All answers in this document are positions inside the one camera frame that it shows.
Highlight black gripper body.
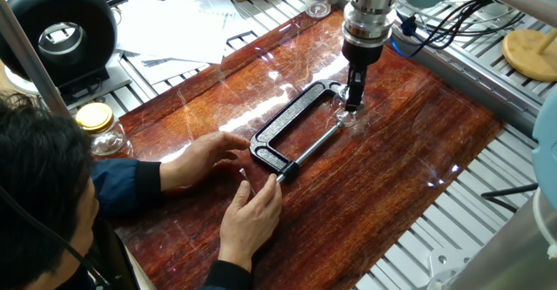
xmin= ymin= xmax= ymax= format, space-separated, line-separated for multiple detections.
xmin=340 ymin=38 xmax=386 ymax=70

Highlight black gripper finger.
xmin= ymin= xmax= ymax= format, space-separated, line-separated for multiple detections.
xmin=354 ymin=65 xmax=367 ymax=113
xmin=345 ymin=64 xmax=357 ymax=108

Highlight white round jar lid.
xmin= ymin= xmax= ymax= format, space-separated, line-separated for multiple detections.
xmin=338 ymin=84 xmax=366 ymax=111

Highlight small clear glass jar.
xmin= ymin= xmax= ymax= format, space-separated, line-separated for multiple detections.
xmin=332 ymin=84 xmax=367 ymax=128

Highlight black C-clamp with steel screw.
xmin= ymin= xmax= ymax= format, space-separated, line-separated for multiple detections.
xmin=238 ymin=79 xmax=347 ymax=196

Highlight person's right forearm dark sleeve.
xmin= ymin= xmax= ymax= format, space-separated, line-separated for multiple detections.
xmin=200 ymin=259 xmax=254 ymax=290

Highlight person's left forearm blue sleeve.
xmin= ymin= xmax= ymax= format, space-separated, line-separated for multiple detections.
xmin=90 ymin=158 xmax=165 ymax=219

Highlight clear glass storage jar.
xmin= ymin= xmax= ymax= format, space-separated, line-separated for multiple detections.
xmin=84 ymin=119 xmax=128 ymax=158

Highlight gold metal jar lid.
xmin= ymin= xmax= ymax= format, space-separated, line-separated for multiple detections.
xmin=75 ymin=102 xmax=116 ymax=135

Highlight person's left hand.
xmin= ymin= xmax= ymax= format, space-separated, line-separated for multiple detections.
xmin=158 ymin=131 xmax=252 ymax=192

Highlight person's right hand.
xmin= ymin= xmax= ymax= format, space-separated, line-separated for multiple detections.
xmin=217 ymin=172 xmax=284 ymax=273

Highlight round wooden disc stand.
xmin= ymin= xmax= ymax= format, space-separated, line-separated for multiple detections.
xmin=501 ymin=24 xmax=557 ymax=84

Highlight white paper sheet with drawing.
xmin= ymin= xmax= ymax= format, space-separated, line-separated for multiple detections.
xmin=135 ymin=53 xmax=211 ymax=86

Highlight white printed paper sheets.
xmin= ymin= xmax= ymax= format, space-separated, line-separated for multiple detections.
xmin=113 ymin=0 xmax=254 ymax=65

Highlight black table side panel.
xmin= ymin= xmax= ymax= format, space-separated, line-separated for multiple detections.
xmin=89 ymin=218 xmax=141 ymax=290

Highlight person's head black hair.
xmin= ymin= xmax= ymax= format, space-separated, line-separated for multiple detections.
xmin=0 ymin=93 xmax=101 ymax=290

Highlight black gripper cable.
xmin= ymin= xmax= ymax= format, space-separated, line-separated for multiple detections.
xmin=390 ymin=0 xmax=497 ymax=59

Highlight black cable bundle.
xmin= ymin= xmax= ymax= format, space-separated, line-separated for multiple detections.
xmin=434 ymin=2 xmax=527 ymax=38

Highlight thick black cable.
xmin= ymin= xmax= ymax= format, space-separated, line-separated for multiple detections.
xmin=480 ymin=182 xmax=541 ymax=215

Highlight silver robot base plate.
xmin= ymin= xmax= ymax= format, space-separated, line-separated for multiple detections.
xmin=424 ymin=248 xmax=480 ymax=290

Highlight grey metal base plate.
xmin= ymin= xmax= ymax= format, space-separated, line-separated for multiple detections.
xmin=60 ymin=52 xmax=134 ymax=111

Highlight aluminium frame post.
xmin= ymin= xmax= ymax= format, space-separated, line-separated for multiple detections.
xmin=0 ymin=0 xmax=73 ymax=117

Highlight black ring-shaped lamp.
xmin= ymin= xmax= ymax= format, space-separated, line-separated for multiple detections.
xmin=0 ymin=0 xmax=118 ymax=104

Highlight long black hanging cable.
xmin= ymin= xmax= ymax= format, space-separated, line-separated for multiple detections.
xmin=0 ymin=188 xmax=111 ymax=289

